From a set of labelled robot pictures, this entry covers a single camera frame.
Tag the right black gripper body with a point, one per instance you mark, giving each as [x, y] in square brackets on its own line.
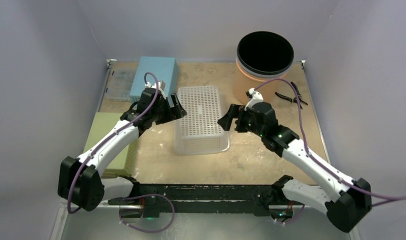
[238, 117]

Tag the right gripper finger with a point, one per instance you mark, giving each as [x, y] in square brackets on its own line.
[233, 112]
[243, 122]

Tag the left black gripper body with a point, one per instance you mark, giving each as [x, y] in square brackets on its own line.
[162, 114]

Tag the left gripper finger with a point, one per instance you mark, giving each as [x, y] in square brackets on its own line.
[168, 116]
[176, 110]

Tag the white perforated plastic basket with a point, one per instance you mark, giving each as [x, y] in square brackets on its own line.
[198, 133]

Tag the green perforated plastic basket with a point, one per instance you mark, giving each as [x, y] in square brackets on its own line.
[123, 164]

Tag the orange bucket black rim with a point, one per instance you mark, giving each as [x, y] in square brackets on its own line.
[260, 56]

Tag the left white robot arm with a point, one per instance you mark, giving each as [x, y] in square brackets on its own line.
[80, 180]

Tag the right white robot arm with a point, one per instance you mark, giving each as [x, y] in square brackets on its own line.
[344, 200]

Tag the clear plastic screw organizer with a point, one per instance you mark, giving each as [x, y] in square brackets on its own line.
[120, 84]

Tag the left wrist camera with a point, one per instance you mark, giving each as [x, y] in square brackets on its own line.
[160, 85]

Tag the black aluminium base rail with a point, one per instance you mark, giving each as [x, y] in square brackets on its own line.
[204, 199]

